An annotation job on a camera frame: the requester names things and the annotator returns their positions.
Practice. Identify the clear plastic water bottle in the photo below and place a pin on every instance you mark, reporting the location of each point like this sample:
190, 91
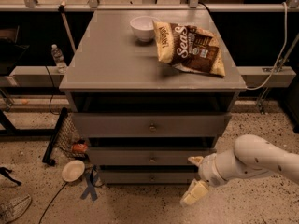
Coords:
58, 58

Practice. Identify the white bowl on cabinet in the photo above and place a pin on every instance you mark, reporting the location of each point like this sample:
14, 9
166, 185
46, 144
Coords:
142, 27

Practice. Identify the grey drawer cabinet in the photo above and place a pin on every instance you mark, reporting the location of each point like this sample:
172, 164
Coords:
113, 73

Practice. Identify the grey top drawer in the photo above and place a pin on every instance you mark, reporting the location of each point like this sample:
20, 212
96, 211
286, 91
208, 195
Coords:
116, 125

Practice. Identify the black mesh basket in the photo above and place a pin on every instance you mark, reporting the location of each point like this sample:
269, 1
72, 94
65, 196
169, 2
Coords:
63, 137

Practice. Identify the grey drawer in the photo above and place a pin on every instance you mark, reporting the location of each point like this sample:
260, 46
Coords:
116, 125
115, 178
135, 156

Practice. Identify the black clamp on floor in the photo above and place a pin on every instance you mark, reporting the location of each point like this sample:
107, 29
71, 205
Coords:
6, 173

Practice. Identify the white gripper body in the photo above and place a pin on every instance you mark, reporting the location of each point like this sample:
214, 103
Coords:
207, 170

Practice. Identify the grey sneaker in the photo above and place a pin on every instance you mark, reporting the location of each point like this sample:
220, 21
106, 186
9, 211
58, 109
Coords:
14, 208

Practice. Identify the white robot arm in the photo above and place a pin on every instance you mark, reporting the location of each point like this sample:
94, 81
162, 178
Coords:
250, 157

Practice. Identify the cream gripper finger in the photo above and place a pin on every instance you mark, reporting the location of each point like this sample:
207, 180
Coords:
197, 160
196, 190

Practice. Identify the grey bottom drawer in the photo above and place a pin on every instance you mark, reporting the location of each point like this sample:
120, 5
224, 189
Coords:
115, 178

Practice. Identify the white stick with black tip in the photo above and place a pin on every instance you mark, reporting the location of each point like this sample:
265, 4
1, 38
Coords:
66, 25

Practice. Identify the cream bowl on floor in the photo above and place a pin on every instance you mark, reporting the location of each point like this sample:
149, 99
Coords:
73, 171

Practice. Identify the grey middle drawer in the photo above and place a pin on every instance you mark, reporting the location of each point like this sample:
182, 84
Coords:
135, 156

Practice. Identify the brown yellow chip bag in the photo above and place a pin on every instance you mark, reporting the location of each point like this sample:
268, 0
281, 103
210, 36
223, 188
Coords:
188, 48

